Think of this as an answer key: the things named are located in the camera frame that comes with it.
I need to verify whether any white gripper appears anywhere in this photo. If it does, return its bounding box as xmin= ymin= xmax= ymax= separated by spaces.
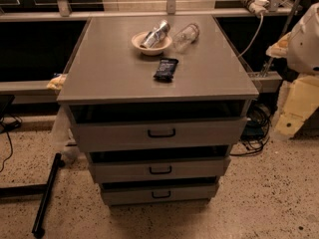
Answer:
xmin=273 ymin=76 xmax=319 ymax=139

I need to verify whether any grey bottom drawer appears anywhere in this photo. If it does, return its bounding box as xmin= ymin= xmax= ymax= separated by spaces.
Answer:
xmin=101 ymin=183 xmax=217 ymax=205

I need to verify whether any grey drawer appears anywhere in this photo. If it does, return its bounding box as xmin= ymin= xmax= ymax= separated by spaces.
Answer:
xmin=101 ymin=183 xmax=217 ymax=205
xmin=71 ymin=118 xmax=246 ymax=152
xmin=89 ymin=157 xmax=230 ymax=183

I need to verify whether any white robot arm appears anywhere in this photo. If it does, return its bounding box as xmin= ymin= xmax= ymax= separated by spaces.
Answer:
xmin=266 ymin=3 xmax=319 ymax=139

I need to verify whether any grey drawer cabinet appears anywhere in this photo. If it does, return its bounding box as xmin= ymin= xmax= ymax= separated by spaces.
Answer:
xmin=58 ymin=15 xmax=258 ymax=192

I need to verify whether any grey middle drawer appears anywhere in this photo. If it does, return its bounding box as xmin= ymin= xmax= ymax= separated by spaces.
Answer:
xmin=89 ymin=157 xmax=230 ymax=183

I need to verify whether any grey top drawer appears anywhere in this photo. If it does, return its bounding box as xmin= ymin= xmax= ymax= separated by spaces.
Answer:
xmin=71 ymin=118 xmax=246 ymax=152

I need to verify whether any white power strip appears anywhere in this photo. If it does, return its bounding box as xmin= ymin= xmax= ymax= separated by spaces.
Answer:
xmin=240 ymin=0 xmax=269 ymax=17

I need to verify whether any clear plastic bottle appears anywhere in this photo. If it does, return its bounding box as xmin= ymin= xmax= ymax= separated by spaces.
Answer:
xmin=172 ymin=23 xmax=199 ymax=53

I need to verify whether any dark blue snack packet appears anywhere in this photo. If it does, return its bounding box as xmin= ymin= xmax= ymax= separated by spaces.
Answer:
xmin=154 ymin=58 xmax=178 ymax=83

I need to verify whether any beige ceramic bowl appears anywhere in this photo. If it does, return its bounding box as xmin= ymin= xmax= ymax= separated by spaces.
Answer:
xmin=131 ymin=32 xmax=172 ymax=56

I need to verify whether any silver foil snack bag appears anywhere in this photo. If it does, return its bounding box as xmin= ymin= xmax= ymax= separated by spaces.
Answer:
xmin=140 ymin=20 xmax=170 ymax=49

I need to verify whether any black metal stand leg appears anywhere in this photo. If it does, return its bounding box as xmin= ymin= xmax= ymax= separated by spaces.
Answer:
xmin=32 ymin=153 xmax=65 ymax=239

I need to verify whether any bundle of black cables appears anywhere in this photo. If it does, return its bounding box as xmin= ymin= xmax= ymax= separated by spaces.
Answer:
xmin=229 ymin=103 xmax=273 ymax=157

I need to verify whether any grey metal rail frame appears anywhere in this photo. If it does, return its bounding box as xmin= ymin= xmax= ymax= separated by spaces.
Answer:
xmin=0 ymin=0 xmax=305 ymax=105

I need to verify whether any white power cable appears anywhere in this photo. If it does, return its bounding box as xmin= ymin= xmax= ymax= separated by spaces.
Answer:
xmin=236 ymin=13 xmax=265 ymax=59

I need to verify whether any black cable on floor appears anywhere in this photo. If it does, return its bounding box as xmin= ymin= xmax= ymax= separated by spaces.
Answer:
xmin=0 ymin=113 xmax=23 ymax=173

